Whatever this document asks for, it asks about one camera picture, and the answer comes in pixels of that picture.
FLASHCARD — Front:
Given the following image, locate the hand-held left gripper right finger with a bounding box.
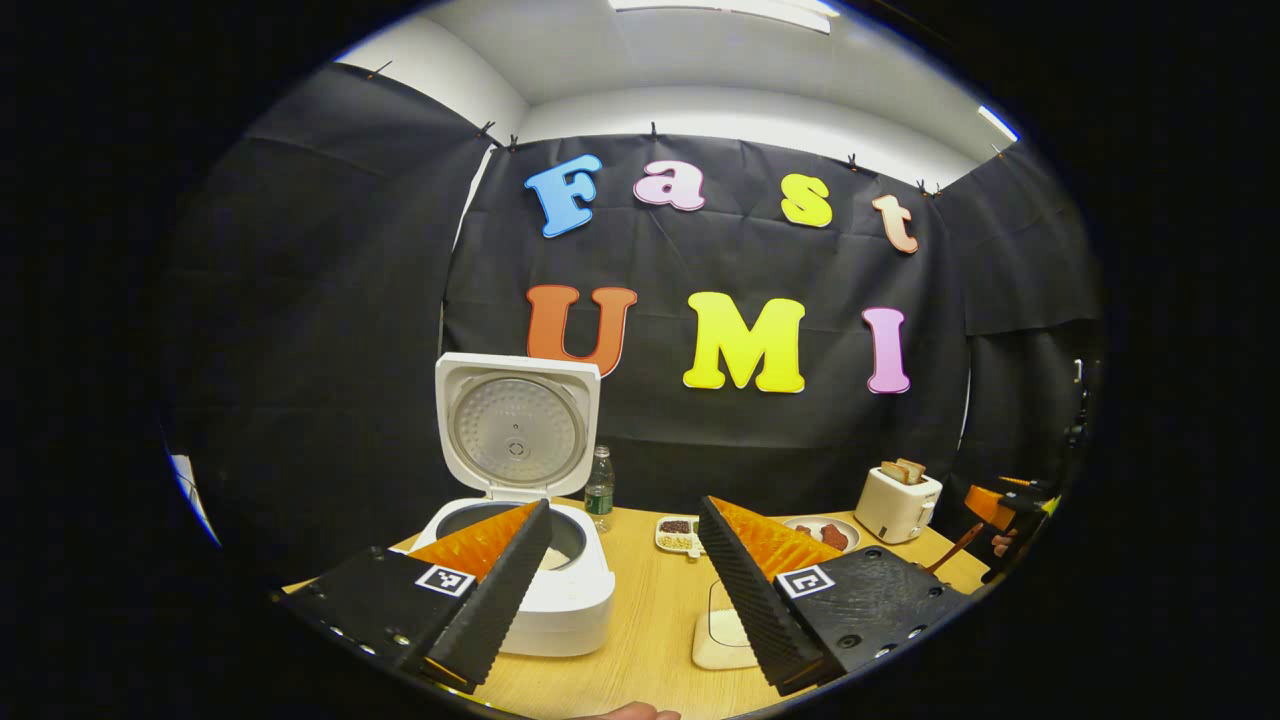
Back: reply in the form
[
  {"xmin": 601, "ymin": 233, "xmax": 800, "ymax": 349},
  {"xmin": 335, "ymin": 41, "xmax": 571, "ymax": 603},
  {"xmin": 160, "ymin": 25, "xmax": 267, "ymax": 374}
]
[{"xmin": 696, "ymin": 495, "xmax": 971, "ymax": 697}]

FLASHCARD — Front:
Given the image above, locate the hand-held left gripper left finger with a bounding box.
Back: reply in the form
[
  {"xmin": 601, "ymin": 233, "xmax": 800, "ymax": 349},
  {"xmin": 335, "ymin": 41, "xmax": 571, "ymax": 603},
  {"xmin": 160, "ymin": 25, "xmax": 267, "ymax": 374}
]
[{"xmin": 270, "ymin": 498, "xmax": 557, "ymax": 693}]

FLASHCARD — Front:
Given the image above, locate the brown wooden spoon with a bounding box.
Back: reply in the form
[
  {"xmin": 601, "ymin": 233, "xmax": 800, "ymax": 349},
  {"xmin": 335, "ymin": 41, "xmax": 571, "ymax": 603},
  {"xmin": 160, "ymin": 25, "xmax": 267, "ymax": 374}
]
[{"xmin": 925, "ymin": 522, "xmax": 986, "ymax": 576}]

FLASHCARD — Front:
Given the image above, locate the white rice cooker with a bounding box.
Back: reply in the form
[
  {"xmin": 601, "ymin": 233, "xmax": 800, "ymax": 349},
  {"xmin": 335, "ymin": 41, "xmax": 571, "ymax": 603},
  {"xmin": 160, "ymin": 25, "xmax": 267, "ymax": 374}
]
[{"xmin": 410, "ymin": 351, "xmax": 618, "ymax": 659}]

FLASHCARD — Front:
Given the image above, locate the white rice box clear lid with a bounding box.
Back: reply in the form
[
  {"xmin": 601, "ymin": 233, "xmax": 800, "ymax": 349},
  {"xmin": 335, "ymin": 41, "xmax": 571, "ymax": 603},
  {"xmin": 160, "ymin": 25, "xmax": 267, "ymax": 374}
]
[{"xmin": 691, "ymin": 578, "xmax": 761, "ymax": 671}]

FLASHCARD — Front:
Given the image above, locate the white toaster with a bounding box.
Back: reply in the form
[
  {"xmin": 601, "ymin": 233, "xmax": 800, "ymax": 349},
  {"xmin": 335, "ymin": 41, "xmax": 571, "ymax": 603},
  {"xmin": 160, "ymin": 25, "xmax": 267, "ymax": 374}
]
[{"xmin": 853, "ymin": 465, "xmax": 943, "ymax": 545}]

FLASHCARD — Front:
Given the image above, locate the white divided bean dish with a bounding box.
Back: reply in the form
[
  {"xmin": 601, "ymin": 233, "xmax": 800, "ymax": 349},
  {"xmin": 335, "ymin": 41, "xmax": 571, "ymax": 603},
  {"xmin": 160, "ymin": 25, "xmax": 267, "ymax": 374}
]
[{"xmin": 655, "ymin": 515, "xmax": 706, "ymax": 558}]

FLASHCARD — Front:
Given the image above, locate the white round plate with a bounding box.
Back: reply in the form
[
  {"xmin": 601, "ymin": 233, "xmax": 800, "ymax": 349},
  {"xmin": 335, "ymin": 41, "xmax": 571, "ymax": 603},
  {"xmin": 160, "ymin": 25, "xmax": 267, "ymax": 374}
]
[{"xmin": 782, "ymin": 515, "xmax": 861, "ymax": 554}]

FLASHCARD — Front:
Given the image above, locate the clear plastic water bottle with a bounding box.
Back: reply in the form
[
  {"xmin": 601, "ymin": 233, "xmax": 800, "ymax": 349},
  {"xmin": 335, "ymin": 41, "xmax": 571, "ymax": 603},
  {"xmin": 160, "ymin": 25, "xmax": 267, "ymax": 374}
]
[{"xmin": 585, "ymin": 445, "xmax": 615, "ymax": 534}]

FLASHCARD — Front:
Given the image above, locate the black backdrop cloth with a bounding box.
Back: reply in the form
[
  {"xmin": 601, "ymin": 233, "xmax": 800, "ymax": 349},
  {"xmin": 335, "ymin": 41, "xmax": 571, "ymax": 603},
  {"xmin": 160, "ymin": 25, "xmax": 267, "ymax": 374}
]
[{"xmin": 160, "ymin": 62, "xmax": 1106, "ymax": 591}]

